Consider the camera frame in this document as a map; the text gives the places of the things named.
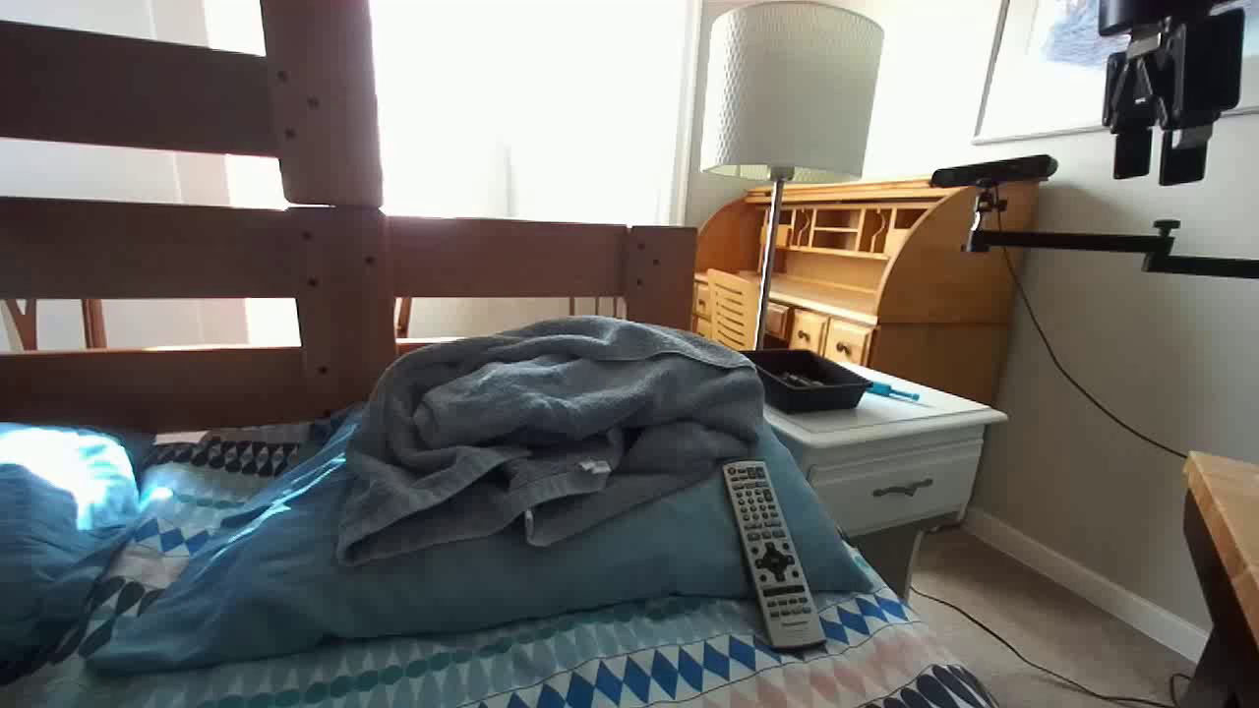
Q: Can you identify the white nightstand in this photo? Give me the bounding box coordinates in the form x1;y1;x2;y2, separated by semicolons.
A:
768;371;1004;596

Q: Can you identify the framed wall picture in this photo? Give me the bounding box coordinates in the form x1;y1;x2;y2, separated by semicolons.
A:
971;0;1259;151

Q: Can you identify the light blue pillow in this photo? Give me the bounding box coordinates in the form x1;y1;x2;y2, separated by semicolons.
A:
85;421;752;674

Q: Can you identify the black floor cable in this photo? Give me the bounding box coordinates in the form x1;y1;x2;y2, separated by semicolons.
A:
908;586;1195;708

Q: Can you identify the grey-blue terry towel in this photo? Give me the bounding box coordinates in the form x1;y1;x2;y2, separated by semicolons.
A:
339;315;764;564

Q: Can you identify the wooden roll-top desk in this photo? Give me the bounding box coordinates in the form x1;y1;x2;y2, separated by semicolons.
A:
692;181;1016;400

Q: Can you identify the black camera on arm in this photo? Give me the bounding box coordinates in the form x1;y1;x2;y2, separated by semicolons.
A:
929;152;1058;189

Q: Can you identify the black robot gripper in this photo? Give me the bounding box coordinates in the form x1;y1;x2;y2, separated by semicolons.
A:
1100;0;1243;184

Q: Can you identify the black tray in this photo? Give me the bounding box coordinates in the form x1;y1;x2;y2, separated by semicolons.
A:
752;352;870;412

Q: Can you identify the patterned blue white bedspread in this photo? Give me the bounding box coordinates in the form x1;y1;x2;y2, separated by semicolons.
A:
0;437;992;708

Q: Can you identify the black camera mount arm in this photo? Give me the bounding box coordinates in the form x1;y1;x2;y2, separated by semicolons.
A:
966;189;1259;280

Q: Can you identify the wooden table right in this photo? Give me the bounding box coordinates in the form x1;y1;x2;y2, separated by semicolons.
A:
1176;451;1259;708

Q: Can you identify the white lamp shade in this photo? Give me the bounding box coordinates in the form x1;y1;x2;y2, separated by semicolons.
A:
701;0;886;181

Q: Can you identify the metal lamp pole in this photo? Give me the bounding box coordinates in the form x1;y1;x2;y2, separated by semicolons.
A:
756;164;795;352

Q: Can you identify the silver remote control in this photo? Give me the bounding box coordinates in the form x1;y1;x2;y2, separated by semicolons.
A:
723;459;828;652

